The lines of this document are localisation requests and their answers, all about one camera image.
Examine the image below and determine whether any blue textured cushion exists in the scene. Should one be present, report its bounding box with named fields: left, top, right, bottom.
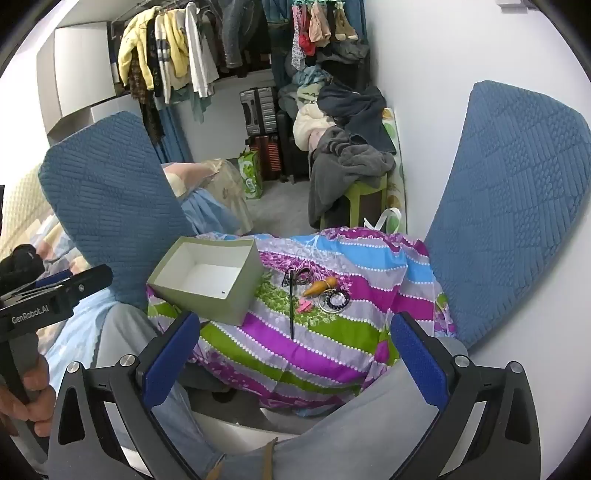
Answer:
left=38, top=112, right=193, bottom=310
left=425, top=80, right=590, bottom=347

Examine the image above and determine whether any pink hair clip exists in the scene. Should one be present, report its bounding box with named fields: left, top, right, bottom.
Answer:
left=297, top=298, right=314, bottom=314

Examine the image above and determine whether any person's left hand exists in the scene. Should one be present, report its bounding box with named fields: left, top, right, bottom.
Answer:
left=0, top=354, right=56, bottom=438

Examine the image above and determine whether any green shopping bag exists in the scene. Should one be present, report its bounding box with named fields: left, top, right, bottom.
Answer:
left=238, top=149, right=263, bottom=199

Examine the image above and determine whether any yellow hanging jacket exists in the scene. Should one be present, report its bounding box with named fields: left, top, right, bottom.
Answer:
left=117, top=6, right=189, bottom=90

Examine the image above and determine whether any colourful striped floral pillow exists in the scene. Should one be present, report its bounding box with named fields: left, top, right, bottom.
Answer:
left=146, top=227, right=456, bottom=415

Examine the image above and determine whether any beige floral pillow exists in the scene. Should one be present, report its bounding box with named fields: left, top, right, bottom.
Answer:
left=162, top=159, right=253, bottom=235

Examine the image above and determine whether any green cardboard box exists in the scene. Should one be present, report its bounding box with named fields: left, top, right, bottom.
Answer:
left=147, top=237, right=263, bottom=326

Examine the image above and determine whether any green plastic stool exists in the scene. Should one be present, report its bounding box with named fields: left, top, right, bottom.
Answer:
left=320, top=175, right=388, bottom=230

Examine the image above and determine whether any grey suitcase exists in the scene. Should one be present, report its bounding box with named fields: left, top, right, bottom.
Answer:
left=239, top=86, right=277, bottom=137

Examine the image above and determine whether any red bead bracelet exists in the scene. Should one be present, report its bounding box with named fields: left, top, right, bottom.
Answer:
left=281, top=266, right=316, bottom=287

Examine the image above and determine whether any light blue bedsheet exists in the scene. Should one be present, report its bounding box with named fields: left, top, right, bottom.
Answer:
left=180, top=188, right=242, bottom=235

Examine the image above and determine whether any white cabinet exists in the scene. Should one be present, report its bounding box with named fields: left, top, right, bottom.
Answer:
left=37, top=22, right=140, bottom=145

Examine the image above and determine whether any grey fleece blanket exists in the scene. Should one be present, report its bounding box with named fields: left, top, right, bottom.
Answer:
left=308, top=126, right=396, bottom=228

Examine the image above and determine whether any white hanging shirt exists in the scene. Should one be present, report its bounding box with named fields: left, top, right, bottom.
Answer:
left=185, top=2, right=219, bottom=98

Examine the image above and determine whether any dark navy jacket pile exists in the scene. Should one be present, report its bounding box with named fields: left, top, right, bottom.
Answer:
left=317, top=83, right=396, bottom=154

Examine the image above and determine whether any orange gourd pendant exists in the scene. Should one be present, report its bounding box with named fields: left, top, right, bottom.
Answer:
left=304, top=277, right=339, bottom=297

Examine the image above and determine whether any blue textured cushion left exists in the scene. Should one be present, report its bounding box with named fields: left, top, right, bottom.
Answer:
left=38, top=112, right=193, bottom=310

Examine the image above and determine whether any black spiral hair tie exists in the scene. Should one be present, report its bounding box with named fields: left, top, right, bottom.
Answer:
left=317, top=288, right=352, bottom=315

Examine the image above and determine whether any cream fluffy blanket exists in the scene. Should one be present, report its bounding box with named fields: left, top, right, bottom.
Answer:
left=293, top=102, right=335, bottom=152

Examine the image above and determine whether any blue textured cushion right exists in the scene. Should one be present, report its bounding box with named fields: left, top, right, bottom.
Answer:
left=425, top=80, right=590, bottom=347

